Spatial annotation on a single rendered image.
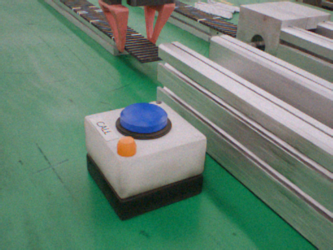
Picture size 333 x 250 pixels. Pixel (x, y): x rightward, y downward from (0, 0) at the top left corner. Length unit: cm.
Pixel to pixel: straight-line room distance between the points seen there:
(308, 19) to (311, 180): 34
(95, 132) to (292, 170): 16
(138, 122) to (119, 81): 26
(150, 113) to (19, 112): 22
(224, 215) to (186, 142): 7
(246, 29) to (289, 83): 23
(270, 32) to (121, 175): 36
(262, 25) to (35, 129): 34
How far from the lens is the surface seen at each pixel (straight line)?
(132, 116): 33
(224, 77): 38
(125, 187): 31
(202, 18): 79
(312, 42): 54
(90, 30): 77
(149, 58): 57
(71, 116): 48
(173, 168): 33
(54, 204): 36
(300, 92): 40
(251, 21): 62
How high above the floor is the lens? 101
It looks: 30 degrees down
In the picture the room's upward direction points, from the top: 3 degrees clockwise
